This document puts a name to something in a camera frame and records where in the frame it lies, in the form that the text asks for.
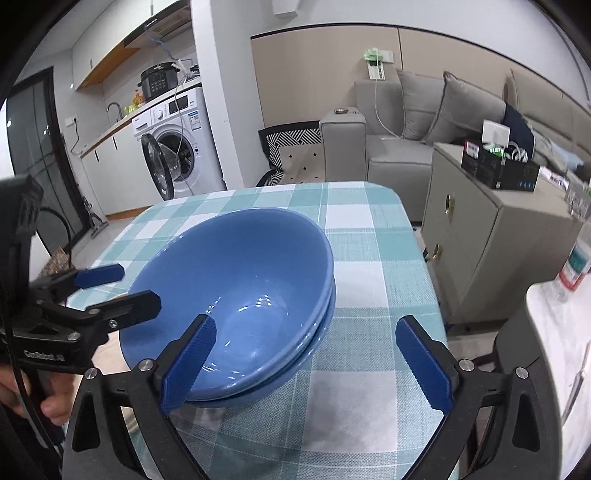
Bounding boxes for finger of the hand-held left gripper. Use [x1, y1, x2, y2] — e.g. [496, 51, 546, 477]
[32, 264, 125, 303]
[69, 290, 162, 342]

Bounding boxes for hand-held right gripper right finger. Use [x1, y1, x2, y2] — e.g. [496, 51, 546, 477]
[396, 315, 561, 480]

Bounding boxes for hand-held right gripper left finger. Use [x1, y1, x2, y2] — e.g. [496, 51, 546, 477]
[62, 314, 217, 480]

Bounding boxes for person's left hand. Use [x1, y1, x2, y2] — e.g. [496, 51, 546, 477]
[0, 369, 75, 423]

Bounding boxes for brown patterned cardboard box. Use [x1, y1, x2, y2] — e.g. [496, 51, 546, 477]
[44, 247, 77, 278]

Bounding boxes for floor mop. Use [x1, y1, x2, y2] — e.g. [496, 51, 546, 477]
[81, 196, 109, 238]

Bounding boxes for teal checkered tablecloth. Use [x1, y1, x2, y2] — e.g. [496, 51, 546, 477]
[65, 181, 451, 480]

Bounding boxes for white kitchen base cabinets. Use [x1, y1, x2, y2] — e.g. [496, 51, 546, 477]
[78, 122, 158, 217]

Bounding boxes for beige side cabinet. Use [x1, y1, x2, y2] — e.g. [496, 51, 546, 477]
[421, 142, 585, 324]

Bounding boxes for black glass door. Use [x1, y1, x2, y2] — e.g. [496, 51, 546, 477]
[4, 67, 88, 241]

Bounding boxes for white washing machine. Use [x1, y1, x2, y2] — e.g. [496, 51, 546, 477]
[132, 87, 227, 204]

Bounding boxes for clear plastic bottle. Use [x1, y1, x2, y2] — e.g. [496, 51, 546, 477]
[557, 222, 591, 301]

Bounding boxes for black pressure cooker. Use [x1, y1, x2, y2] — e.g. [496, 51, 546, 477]
[137, 63, 182, 102]

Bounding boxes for black box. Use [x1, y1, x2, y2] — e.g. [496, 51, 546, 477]
[461, 141, 541, 192]

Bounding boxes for grey sofa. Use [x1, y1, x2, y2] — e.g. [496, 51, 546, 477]
[320, 69, 591, 222]

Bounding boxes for beige diamond-print cushion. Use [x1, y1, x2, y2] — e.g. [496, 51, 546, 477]
[279, 145, 326, 183]

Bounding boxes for white box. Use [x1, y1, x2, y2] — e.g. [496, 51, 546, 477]
[481, 119, 511, 149]

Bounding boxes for range hood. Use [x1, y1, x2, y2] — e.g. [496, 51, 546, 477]
[122, 0, 192, 49]

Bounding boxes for grey cushion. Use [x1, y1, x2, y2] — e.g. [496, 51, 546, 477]
[397, 69, 451, 144]
[422, 71, 506, 146]

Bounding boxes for dark navy cushion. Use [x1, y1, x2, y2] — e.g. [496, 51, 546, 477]
[503, 104, 536, 162]

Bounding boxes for white power strip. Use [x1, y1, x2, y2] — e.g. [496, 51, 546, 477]
[362, 47, 386, 80]

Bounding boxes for white wall cabinets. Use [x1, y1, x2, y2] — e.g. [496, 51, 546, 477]
[71, 0, 185, 90]

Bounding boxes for white cable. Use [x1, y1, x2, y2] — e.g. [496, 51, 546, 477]
[374, 78, 402, 139]

